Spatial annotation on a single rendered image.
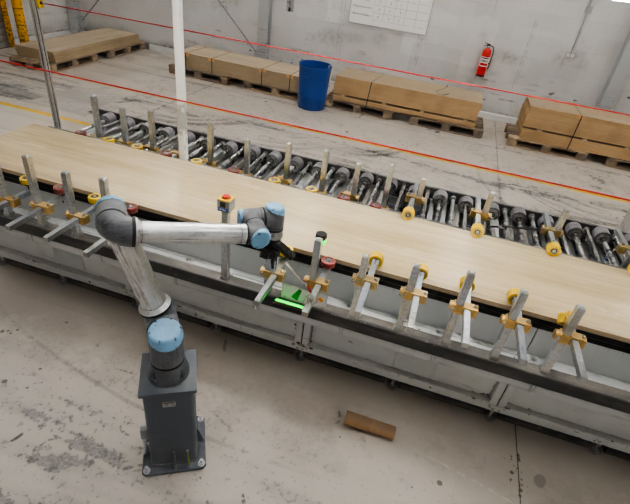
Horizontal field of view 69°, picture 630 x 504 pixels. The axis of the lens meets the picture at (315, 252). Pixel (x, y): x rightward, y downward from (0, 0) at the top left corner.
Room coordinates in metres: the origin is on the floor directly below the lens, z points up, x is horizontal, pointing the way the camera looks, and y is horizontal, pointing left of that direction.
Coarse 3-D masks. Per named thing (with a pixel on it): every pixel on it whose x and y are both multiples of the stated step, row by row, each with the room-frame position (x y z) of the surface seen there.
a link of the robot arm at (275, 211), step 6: (270, 204) 1.83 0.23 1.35; (276, 204) 1.84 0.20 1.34; (270, 210) 1.79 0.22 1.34; (276, 210) 1.79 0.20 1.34; (282, 210) 1.81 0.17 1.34; (270, 216) 1.78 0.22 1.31; (276, 216) 1.79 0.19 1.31; (282, 216) 1.81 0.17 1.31; (270, 222) 1.77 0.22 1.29; (276, 222) 1.79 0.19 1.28; (282, 222) 1.81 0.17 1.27; (270, 228) 1.79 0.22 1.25; (276, 228) 1.79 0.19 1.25; (282, 228) 1.81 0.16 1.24
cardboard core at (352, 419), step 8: (352, 416) 1.72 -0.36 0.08; (360, 416) 1.73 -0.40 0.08; (352, 424) 1.69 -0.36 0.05; (360, 424) 1.69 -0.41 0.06; (368, 424) 1.69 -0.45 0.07; (376, 424) 1.69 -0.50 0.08; (384, 424) 1.70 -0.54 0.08; (376, 432) 1.66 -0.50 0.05; (384, 432) 1.66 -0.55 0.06; (392, 432) 1.66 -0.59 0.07
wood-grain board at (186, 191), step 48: (0, 144) 2.94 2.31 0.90; (48, 144) 3.05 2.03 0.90; (96, 144) 3.17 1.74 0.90; (96, 192) 2.47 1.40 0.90; (144, 192) 2.56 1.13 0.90; (192, 192) 2.65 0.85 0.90; (240, 192) 2.74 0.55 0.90; (288, 192) 2.84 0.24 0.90; (288, 240) 2.24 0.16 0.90; (336, 240) 2.31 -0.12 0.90; (384, 240) 2.39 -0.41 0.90; (432, 240) 2.47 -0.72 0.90; (480, 240) 2.56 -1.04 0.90; (432, 288) 2.00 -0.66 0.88; (480, 288) 2.04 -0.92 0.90; (528, 288) 2.10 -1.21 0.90; (576, 288) 2.17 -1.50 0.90; (624, 288) 2.24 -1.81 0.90; (624, 336) 1.80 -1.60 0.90
